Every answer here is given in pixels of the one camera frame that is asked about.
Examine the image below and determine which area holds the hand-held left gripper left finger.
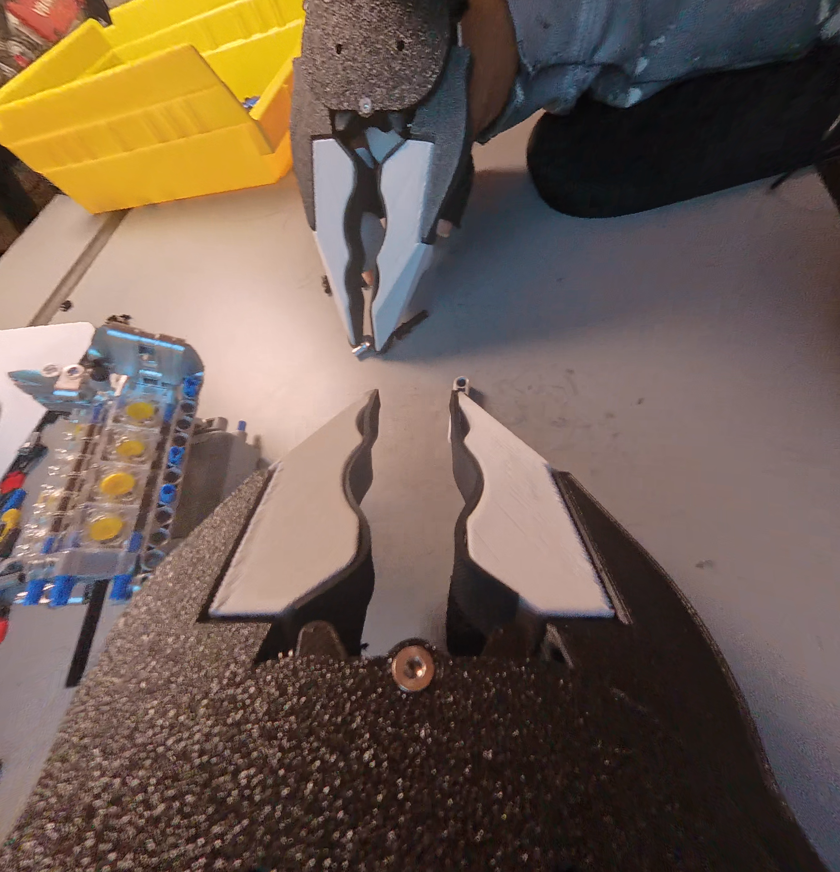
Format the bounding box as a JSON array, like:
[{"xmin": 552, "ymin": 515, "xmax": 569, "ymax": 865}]
[{"xmin": 205, "ymin": 391, "xmax": 383, "ymax": 624}]

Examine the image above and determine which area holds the person's right hand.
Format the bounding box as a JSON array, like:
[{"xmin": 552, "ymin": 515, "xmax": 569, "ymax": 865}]
[{"xmin": 455, "ymin": 0, "xmax": 523, "ymax": 144}]

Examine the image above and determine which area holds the yellow plastic crate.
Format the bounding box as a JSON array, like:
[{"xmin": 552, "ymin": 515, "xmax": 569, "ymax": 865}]
[
  {"xmin": 104, "ymin": 0, "xmax": 306, "ymax": 107},
  {"xmin": 0, "ymin": 21, "xmax": 298, "ymax": 213}
]

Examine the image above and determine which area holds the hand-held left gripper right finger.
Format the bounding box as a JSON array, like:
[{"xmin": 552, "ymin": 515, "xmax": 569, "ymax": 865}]
[{"xmin": 448, "ymin": 389, "xmax": 620, "ymax": 652}]

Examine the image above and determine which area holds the white booklet stand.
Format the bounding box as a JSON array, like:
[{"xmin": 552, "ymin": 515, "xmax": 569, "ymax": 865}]
[{"xmin": 0, "ymin": 322, "xmax": 97, "ymax": 494}]

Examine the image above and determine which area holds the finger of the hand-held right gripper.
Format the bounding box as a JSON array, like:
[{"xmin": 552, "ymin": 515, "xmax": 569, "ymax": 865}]
[
  {"xmin": 370, "ymin": 144, "xmax": 437, "ymax": 352},
  {"xmin": 311, "ymin": 137, "xmax": 383, "ymax": 358}
]

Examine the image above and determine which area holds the grey brick engine model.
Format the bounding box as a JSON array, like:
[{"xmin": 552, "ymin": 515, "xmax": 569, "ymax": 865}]
[{"xmin": 0, "ymin": 321, "xmax": 211, "ymax": 689}]

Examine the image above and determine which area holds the black product box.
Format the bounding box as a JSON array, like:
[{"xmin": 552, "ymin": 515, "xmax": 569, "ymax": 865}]
[{"xmin": 0, "ymin": 0, "xmax": 91, "ymax": 72}]

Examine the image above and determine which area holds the black mesh chair pad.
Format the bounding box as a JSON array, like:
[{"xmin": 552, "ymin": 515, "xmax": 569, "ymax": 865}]
[{"xmin": 529, "ymin": 48, "xmax": 840, "ymax": 222}]

